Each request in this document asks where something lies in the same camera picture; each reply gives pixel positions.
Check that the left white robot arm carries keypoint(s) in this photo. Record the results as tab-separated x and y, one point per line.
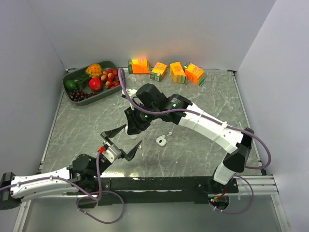
82	176

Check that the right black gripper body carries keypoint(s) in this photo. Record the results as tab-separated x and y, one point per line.
147	115

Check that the orange green box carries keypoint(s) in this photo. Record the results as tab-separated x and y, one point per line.
158	71
138	66
194	73
177	73

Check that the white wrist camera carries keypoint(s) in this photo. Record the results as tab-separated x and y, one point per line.
110	152
129	94

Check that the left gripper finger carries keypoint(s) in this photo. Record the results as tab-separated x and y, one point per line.
112	133
131	154

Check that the white oval earbud case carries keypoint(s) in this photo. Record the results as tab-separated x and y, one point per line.
133	137

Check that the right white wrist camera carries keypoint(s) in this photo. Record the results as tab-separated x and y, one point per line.
129	94

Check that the red pomegranate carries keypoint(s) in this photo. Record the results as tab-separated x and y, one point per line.
95	84

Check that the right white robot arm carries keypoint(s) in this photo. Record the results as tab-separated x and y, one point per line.
237	144

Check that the grey fruit tray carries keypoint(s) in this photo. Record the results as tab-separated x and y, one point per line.
99	94

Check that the green leafy sprig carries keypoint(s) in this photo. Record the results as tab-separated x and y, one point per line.
82	81

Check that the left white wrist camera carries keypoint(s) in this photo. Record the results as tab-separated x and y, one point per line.
110	152

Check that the dark grape bunch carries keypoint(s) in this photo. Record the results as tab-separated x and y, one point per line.
79	95

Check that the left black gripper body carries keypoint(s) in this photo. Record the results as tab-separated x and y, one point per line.
103	166

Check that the white square charging case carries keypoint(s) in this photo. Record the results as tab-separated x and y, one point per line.
161	141

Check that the red cherry bunch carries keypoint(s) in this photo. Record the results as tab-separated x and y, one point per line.
110	78

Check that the green lime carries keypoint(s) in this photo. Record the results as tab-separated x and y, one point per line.
71	85

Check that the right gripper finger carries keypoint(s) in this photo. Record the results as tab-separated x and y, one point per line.
139	126
130	117

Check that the orange spiky fruit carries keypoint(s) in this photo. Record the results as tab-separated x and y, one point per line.
94	70

